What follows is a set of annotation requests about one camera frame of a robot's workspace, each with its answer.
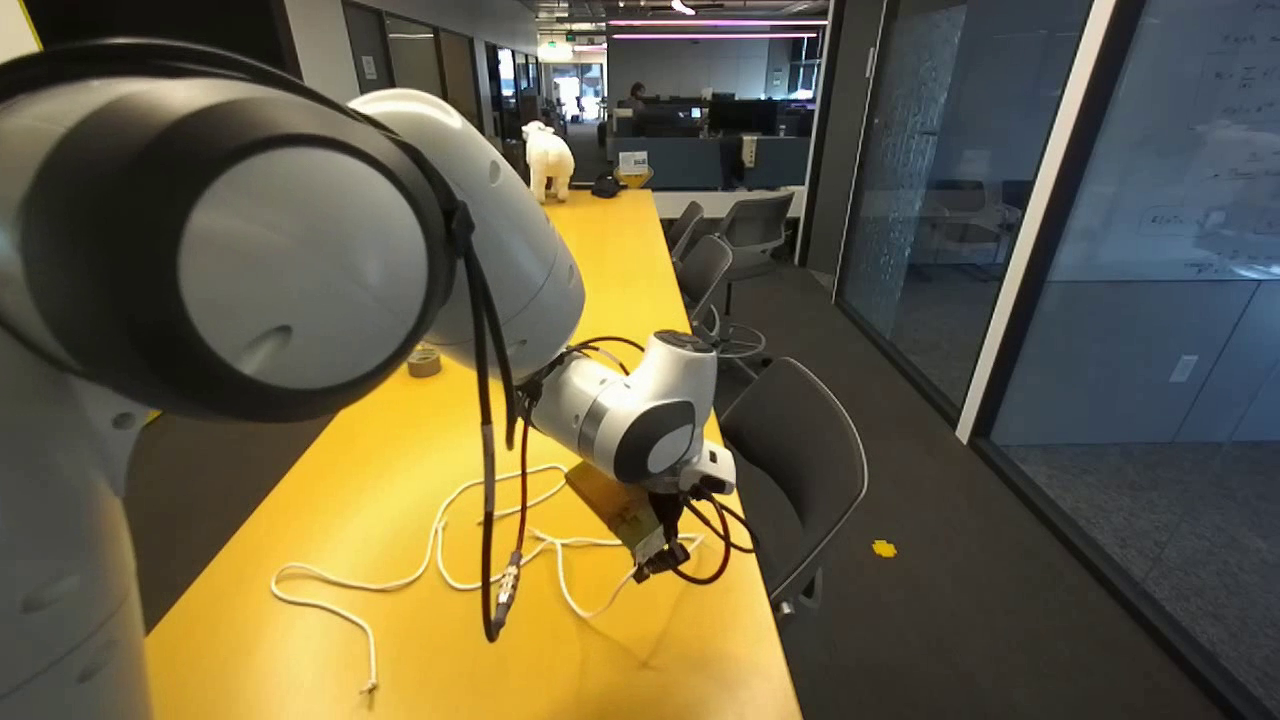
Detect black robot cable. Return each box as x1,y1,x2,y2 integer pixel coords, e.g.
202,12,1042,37
442,196,760,650

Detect yellow floor sticker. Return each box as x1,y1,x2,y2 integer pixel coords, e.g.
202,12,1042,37
873,539,901,559

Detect white robot far away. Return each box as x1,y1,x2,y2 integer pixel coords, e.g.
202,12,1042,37
523,120,574,201

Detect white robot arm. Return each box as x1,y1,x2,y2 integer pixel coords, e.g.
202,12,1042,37
0,40,734,720

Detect white rope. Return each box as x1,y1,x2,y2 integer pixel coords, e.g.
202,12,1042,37
269,456,712,705

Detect grey chair near gripper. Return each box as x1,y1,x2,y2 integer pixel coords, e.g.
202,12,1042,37
721,355,869,616

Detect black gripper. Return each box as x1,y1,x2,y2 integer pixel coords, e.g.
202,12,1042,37
627,493,691,586

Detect grey chair far left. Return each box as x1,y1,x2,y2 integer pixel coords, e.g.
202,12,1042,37
721,196,793,267

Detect grey chair middle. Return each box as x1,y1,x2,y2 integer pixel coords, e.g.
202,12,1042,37
677,242,730,336

